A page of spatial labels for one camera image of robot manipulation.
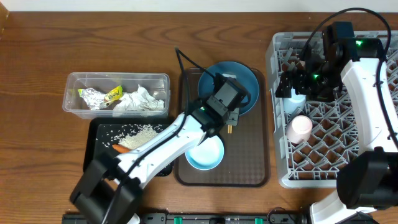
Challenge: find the spilled white rice pile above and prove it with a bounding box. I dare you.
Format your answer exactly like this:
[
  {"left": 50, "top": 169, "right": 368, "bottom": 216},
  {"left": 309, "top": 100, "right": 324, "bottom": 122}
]
[{"left": 96, "top": 124, "right": 165, "bottom": 151}]

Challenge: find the clear plastic bin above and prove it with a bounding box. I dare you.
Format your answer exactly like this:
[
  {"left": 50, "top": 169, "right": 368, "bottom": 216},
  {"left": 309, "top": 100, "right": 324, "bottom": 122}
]
[{"left": 62, "top": 72, "right": 170, "bottom": 119}]

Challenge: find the pink cup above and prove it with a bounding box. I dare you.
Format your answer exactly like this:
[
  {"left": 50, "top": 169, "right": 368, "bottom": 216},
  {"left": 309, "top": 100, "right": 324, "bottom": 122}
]
[{"left": 285, "top": 115, "right": 313, "bottom": 144}]

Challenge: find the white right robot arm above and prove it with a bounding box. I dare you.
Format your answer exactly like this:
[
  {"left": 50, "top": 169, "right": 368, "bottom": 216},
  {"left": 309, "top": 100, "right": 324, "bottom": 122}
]
[{"left": 275, "top": 22, "right": 397, "bottom": 223}]

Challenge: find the dark blue plate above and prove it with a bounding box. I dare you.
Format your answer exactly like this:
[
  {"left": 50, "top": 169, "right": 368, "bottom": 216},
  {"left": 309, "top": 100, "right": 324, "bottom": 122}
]
[{"left": 197, "top": 61, "right": 259, "bottom": 115}]

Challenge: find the crumpled white tissue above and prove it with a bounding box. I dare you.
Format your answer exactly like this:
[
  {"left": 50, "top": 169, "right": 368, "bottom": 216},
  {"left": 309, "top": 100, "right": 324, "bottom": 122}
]
[{"left": 113, "top": 85, "right": 165, "bottom": 111}]

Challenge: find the light blue rice bowl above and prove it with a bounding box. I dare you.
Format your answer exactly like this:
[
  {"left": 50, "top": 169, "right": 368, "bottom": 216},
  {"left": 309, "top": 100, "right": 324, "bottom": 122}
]
[{"left": 185, "top": 136, "right": 224, "bottom": 170}]

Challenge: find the light blue cup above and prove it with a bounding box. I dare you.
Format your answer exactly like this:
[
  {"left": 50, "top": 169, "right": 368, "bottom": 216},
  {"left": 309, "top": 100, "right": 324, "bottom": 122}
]
[{"left": 283, "top": 89, "right": 307, "bottom": 114}]

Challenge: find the grey dishwasher rack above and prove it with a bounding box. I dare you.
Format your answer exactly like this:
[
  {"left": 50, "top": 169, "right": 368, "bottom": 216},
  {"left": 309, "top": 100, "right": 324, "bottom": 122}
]
[{"left": 272, "top": 31, "right": 397, "bottom": 189}]

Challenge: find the brown serving tray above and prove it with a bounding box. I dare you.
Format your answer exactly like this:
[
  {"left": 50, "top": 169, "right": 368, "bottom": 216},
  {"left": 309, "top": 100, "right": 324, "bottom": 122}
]
[{"left": 174, "top": 65, "right": 271, "bottom": 187}]

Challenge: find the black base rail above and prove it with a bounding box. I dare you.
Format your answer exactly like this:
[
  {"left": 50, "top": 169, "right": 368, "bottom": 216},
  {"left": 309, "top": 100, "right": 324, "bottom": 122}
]
[{"left": 62, "top": 212, "right": 312, "bottom": 224}]

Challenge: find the black waste tray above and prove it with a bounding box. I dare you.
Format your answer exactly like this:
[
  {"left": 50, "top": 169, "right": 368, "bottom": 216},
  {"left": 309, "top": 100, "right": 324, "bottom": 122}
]
[{"left": 83, "top": 118, "right": 172, "bottom": 171}]

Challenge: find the yellow snack wrapper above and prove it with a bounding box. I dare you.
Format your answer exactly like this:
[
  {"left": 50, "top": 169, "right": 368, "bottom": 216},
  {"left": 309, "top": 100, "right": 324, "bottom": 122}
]
[{"left": 104, "top": 85, "right": 123, "bottom": 102}]

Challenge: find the crumpled aluminium foil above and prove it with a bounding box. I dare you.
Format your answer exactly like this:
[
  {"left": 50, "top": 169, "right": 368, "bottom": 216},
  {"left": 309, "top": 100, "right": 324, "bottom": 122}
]
[{"left": 78, "top": 88, "right": 107, "bottom": 110}]

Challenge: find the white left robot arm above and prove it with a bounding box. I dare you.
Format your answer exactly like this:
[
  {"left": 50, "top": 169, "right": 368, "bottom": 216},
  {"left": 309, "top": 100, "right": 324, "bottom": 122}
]
[{"left": 70, "top": 73, "right": 251, "bottom": 223}]

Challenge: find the orange carrot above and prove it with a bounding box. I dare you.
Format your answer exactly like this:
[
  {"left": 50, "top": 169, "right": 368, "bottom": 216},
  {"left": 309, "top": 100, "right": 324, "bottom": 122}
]
[{"left": 112, "top": 144, "right": 130, "bottom": 154}]

